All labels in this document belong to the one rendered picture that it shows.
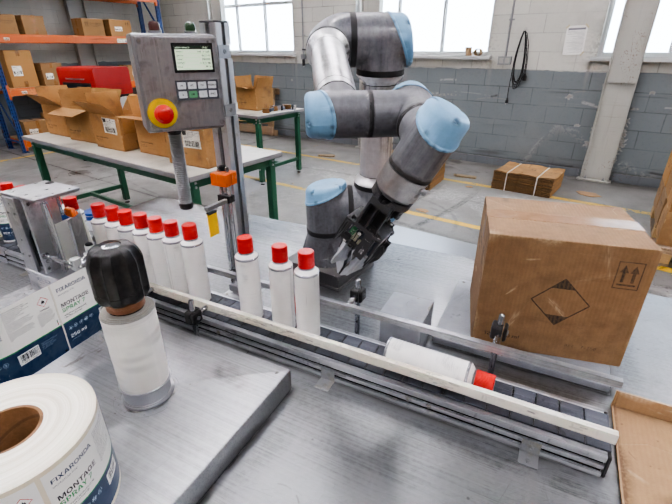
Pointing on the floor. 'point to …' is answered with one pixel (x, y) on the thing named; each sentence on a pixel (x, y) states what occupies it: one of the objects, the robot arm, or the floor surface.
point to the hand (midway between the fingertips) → (344, 267)
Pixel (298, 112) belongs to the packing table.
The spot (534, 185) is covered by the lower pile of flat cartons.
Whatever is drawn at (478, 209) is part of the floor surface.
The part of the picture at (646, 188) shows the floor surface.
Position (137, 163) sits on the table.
